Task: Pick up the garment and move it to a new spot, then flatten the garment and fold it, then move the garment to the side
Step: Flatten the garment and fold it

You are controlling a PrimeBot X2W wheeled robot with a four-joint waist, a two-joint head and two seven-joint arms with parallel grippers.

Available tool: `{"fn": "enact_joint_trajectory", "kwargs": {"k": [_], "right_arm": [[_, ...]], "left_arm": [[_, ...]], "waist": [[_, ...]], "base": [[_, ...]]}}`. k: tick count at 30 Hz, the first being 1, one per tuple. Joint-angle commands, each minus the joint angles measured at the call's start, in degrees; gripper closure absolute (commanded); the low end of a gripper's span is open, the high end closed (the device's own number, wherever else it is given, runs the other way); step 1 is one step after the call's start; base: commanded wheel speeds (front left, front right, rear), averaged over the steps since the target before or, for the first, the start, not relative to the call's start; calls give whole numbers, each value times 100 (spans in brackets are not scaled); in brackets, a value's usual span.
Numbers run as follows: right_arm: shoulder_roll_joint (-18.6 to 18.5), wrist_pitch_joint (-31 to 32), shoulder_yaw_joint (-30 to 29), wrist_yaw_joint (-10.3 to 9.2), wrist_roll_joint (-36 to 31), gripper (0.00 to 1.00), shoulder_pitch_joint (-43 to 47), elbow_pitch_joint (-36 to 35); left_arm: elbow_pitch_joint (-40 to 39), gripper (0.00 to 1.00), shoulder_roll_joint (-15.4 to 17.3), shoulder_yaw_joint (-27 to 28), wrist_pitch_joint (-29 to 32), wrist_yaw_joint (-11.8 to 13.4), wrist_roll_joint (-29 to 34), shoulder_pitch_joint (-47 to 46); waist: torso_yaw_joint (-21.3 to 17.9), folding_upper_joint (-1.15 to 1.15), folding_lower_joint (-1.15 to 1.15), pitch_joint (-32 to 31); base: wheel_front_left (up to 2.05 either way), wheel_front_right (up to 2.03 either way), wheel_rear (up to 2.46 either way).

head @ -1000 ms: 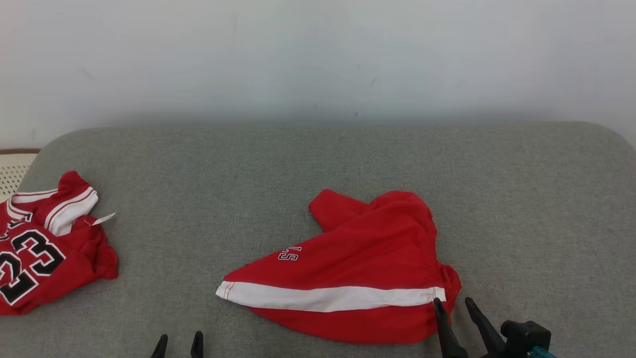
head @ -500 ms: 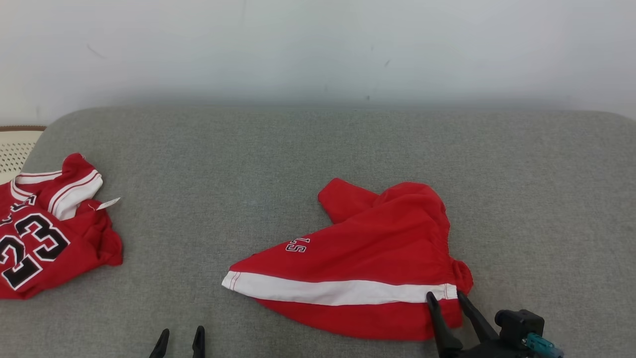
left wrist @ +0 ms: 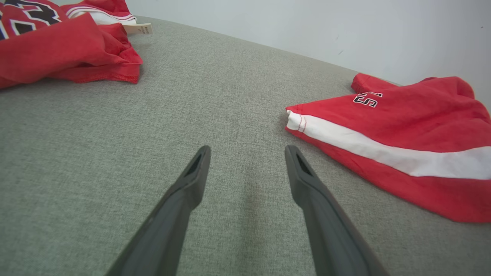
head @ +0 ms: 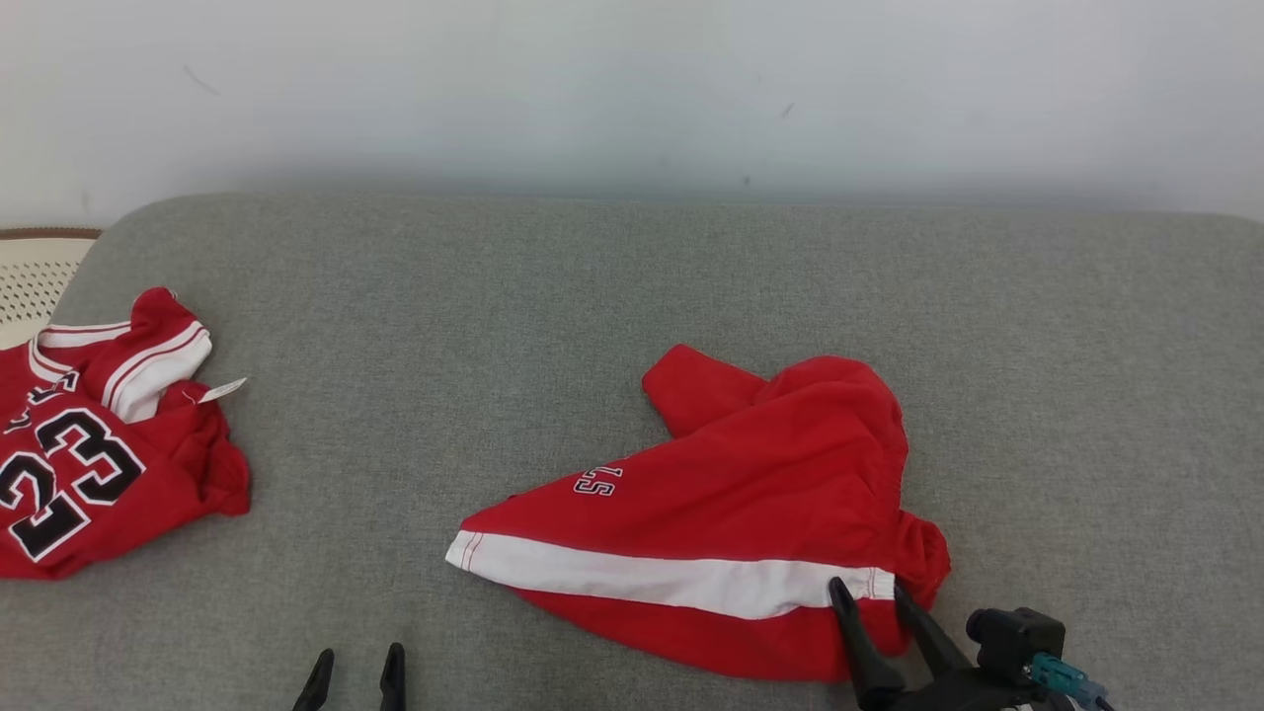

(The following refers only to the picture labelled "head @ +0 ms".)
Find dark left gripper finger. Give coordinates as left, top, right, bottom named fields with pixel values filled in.
left=380, top=643, right=407, bottom=711
left=292, top=649, right=335, bottom=711

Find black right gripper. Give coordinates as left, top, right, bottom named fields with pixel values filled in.
left=828, top=578, right=1048, bottom=711

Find red white-striped shorts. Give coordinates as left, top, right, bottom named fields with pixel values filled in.
left=444, top=343, right=953, bottom=684

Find red number 23 jersey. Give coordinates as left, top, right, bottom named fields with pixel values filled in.
left=0, top=286, right=252, bottom=581

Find cream perforated laundry basket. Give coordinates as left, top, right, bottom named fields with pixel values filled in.
left=0, top=227, right=104, bottom=352

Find teal cable connector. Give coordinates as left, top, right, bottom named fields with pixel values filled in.
left=1027, top=652, right=1107, bottom=707

